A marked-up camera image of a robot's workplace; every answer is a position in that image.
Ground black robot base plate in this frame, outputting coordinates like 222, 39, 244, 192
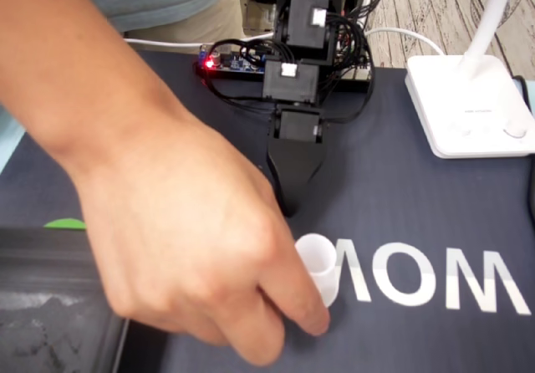
192, 61, 374, 95

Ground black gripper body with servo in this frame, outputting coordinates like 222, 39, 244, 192
268, 107, 329, 145

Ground blue circuit board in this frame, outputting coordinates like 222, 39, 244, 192
196, 44, 268, 77

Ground white desk lamp neck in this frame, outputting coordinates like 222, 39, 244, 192
459, 0, 519, 77

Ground white power cable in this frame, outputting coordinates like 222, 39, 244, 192
122, 27, 446, 56

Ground bare person forearm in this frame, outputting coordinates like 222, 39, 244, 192
0, 0, 200, 161

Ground dark grey printed mat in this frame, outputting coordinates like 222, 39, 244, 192
0, 45, 535, 373

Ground white translucent plastic cup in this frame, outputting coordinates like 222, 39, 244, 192
294, 232, 339, 309

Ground white desk lamp base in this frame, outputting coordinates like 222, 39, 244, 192
404, 54, 535, 160

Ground bare person hand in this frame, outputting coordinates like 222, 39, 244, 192
62, 111, 333, 368

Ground black plastic tray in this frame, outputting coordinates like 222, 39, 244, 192
0, 227, 131, 373

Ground thin black robot wires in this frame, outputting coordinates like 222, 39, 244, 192
194, 0, 388, 128

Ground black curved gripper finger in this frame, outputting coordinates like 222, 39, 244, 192
266, 137, 329, 218

